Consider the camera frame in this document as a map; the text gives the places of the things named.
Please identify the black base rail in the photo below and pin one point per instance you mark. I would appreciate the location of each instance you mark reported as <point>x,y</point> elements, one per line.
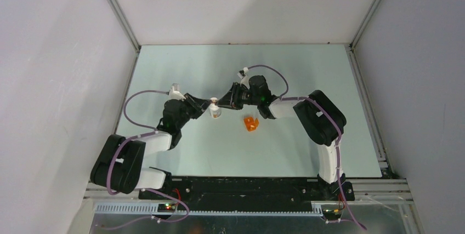
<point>241,194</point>

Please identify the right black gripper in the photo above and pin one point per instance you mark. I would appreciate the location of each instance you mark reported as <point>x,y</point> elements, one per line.
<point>230,100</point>

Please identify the white pill bottle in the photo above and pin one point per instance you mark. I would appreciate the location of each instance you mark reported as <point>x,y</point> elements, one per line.
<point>214,109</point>

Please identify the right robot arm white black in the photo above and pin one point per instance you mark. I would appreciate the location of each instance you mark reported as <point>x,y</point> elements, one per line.
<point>320,117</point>

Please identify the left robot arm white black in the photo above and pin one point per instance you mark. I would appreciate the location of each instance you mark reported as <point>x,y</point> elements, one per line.
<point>119,167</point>

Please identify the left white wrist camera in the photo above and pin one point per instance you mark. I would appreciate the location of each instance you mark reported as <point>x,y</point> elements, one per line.
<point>174,92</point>

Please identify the orange pill organizer box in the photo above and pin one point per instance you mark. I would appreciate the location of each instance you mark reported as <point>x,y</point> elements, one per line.
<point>251,123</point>

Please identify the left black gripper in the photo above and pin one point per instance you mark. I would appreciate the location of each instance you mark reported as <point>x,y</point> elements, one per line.
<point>199,106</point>

